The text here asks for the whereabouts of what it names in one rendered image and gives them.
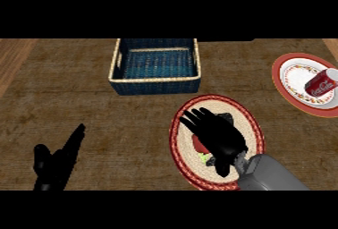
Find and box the red-rimmed white plate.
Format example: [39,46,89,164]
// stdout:
[269,52,338,118]

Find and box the blue wicker basket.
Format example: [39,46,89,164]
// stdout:
[106,38,203,97]

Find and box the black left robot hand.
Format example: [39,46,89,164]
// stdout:
[30,123,86,191]

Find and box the round red-rimmed woven placemat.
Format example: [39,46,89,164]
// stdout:
[168,94,267,191]

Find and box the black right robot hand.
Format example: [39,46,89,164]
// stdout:
[178,106,249,177]

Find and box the red bell pepper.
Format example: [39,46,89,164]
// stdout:
[191,134,212,165]

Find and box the red soda can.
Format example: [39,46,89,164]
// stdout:
[303,68,338,98]

